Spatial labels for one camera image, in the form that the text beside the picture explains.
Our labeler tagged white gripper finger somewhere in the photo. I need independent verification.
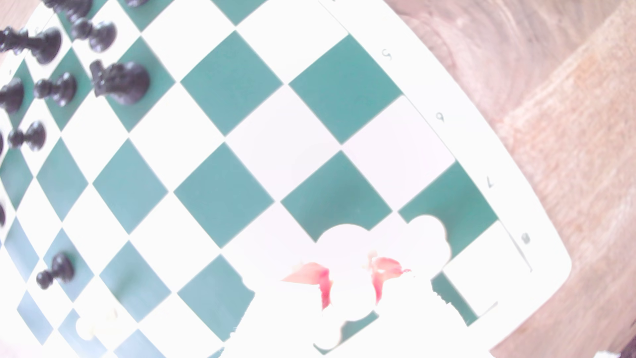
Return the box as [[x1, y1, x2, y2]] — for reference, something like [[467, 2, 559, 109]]
[[234, 262, 333, 358], [348, 256, 492, 358]]

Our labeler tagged black bishop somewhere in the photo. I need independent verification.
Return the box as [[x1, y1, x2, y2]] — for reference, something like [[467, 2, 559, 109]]
[[42, 0, 93, 22]]

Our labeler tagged white pawn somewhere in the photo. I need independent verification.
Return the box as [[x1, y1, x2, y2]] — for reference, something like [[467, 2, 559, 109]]
[[405, 215, 453, 274], [75, 306, 122, 344], [312, 318, 345, 352], [314, 224, 378, 323]]

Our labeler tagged black pawn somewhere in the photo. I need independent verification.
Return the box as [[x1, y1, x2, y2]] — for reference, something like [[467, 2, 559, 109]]
[[70, 19, 118, 53], [7, 121, 47, 152], [36, 252, 76, 291], [33, 72, 78, 107]]

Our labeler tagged black knight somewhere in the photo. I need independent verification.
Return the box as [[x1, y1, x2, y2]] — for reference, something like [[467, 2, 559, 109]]
[[89, 60, 151, 105]]

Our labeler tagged green and white chess mat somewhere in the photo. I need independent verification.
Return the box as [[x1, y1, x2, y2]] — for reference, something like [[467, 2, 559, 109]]
[[0, 0, 572, 358]]

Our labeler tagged black queen d1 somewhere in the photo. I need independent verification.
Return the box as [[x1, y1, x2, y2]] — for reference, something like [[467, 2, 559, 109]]
[[0, 27, 63, 66]]

